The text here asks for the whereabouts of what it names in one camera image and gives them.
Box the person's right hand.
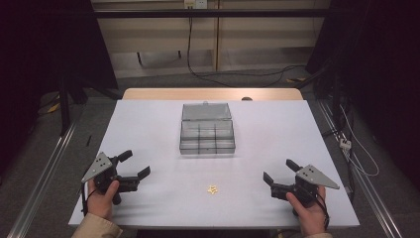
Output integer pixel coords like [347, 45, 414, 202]
[285, 186, 329, 237]

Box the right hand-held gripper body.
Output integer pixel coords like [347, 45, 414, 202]
[270, 164, 341, 208]

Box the black floor cable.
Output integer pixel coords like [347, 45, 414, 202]
[185, 16, 306, 89]

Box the black curtain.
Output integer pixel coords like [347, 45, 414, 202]
[0, 0, 119, 177]
[305, 0, 420, 191]

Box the wooden table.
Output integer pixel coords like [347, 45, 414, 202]
[122, 87, 304, 101]

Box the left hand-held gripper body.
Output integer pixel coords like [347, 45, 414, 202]
[81, 151, 141, 206]

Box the white table mat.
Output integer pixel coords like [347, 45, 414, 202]
[67, 99, 361, 229]

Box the black wrist strap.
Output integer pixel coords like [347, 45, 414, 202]
[315, 191, 331, 231]
[80, 181, 97, 218]

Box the white wall socket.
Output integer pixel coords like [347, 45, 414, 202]
[183, 0, 209, 10]

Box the black horizontal bar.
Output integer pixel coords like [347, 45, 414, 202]
[93, 8, 332, 19]

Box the black metal stand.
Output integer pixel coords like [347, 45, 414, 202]
[58, 74, 73, 137]

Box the person's left hand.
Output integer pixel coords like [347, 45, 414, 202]
[86, 179, 121, 222]

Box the aluminium floor rail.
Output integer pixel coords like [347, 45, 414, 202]
[6, 121, 79, 238]
[317, 98, 403, 238]

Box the white cable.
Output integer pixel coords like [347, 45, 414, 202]
[339, 104, 380, 178]

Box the clear plastic compartment box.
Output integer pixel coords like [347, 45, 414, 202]
[178, 101, 237, 156]

